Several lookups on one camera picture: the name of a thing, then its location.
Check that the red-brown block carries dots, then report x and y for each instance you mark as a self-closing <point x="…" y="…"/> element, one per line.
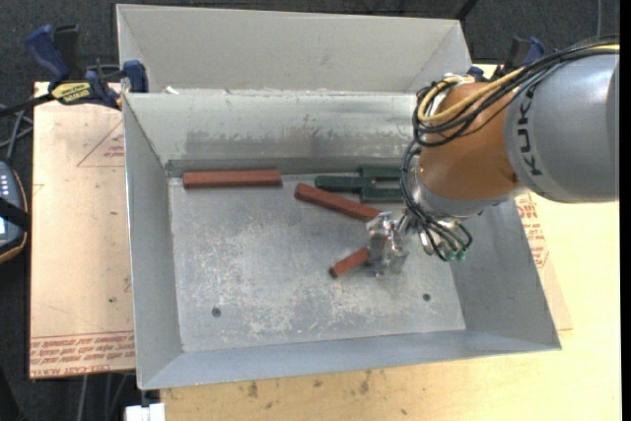
<point x="335" y="202"/>
<point x="349" y="262"/>
<point x="231" y="178"/>

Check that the dark green flat block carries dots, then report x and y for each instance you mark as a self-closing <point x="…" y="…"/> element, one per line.
<point x="382" y="197"/>
<point x="379" y="171"/>
<point x="340" y="183"/>

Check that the grey metal bin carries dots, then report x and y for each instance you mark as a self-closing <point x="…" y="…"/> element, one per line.
<point x="256" y="271"/>

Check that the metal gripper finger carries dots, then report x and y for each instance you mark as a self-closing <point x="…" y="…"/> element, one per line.
<point x="397" y="261"/>
<point x="378" y="247"/>

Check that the brown cardboard board, red print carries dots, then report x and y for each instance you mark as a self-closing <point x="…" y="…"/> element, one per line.
<point x="79" y="222"/>

